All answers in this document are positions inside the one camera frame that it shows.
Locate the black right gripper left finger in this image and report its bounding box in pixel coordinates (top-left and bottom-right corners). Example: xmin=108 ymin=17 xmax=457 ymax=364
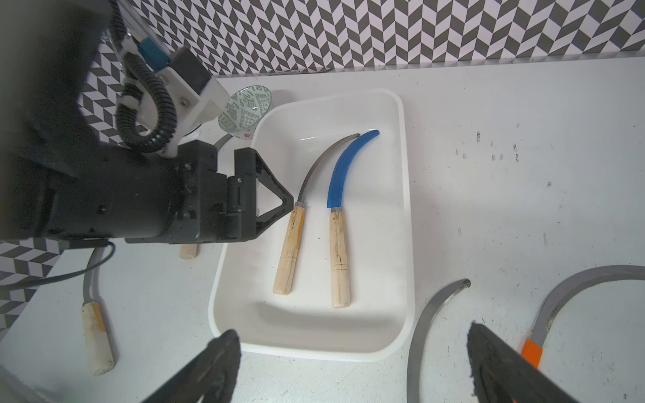
xmin=144 ymin=329 xmax=241 ymax=402

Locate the green patterned ceramic bowl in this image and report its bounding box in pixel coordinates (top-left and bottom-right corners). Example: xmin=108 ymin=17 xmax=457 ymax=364
xmin=218 ymin=85 xmax=273 ymax=139

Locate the blue blade wooden handle sickle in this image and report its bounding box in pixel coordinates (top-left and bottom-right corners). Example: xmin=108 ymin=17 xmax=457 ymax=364
xmin=327 ymin=129 xmax=380 ymax=308

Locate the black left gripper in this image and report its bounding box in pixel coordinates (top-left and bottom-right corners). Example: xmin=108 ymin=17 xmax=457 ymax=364
xmin=166 ymin=140 xmax=294 ymax=244

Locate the orange handle small sickle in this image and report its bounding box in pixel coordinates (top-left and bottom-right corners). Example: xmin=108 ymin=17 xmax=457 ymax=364
xmin=521 ymin=265 xmax=644 ymax=369

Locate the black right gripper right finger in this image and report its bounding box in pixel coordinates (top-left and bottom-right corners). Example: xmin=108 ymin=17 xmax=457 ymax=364
xmin=467 ymin=322 xmax=576 ymax=403

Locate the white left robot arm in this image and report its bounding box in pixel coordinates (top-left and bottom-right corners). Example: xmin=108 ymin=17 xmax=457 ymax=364
xmin=1 ymin=1 xmax=294 ymax=248

